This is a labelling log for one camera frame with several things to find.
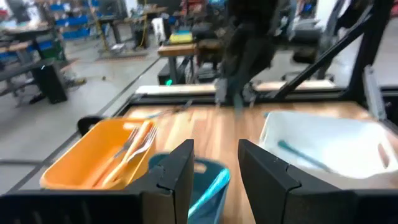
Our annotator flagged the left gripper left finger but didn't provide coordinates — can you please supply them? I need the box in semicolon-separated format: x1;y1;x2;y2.
126;139;195;224

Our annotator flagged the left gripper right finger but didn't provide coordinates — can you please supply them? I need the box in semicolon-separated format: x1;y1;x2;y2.
238;139;357;224

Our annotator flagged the teal plastic bin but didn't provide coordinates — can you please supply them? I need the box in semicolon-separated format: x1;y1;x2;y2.
148;152;231;224

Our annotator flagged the light teal utensil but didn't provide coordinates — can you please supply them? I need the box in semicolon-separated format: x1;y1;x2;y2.
187;169;231;219

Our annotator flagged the teal-handled black fork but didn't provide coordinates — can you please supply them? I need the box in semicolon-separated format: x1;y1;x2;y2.
277;139;335;174
146;99;194;120

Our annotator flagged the orange-handled silver fork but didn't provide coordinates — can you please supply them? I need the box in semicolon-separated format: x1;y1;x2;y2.
102;125;160;187
93;126;141;189
101;120;155;189

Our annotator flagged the wooden workbench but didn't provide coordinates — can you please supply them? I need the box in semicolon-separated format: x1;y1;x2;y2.
157;42;200;85

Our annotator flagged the black device with green light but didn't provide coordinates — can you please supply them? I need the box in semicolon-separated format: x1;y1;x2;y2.
157;62;175;86

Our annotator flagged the yellow box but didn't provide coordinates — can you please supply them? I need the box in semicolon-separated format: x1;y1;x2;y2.
169;30;194;45

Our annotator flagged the white plastic bin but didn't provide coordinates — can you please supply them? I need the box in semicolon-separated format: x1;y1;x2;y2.
259;110;398;191

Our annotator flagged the orange plastic bin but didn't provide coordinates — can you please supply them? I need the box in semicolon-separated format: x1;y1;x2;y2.
39;117;158;191

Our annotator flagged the black cabinet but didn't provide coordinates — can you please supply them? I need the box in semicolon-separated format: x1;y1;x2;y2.
30;60;69;105

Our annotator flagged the shelf with blue bins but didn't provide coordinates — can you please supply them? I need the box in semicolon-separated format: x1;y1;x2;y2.
0;0;103;63

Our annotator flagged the black frame bracket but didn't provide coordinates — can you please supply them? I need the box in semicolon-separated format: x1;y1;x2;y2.
76;115;106;137

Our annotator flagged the black aluminium table frame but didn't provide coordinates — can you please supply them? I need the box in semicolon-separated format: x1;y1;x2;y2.
0;0;398;200

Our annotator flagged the silver metal bracket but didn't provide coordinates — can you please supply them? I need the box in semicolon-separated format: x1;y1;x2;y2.
363;64;389;121

